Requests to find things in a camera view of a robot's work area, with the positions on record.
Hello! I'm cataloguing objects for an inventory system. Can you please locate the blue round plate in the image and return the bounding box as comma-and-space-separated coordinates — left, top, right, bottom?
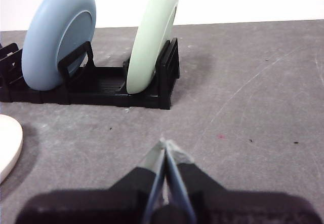
21, 0, 98, 92

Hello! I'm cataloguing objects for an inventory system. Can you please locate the green round plate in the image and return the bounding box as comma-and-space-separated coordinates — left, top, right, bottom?
125, 0, 181, 95

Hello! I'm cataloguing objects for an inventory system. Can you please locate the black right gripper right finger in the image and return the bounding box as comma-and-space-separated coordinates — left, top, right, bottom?
164, 140, 319, 224

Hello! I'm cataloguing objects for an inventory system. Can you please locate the cream round plate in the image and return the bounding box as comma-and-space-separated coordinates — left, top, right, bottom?
0, 114, 24, 184

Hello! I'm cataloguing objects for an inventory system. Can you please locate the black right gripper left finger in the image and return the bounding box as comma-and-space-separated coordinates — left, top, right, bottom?
15, 137, 166, 224

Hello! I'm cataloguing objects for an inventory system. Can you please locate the black plastic plate rack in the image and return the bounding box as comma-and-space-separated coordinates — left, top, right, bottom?
0, 36, 181, 111

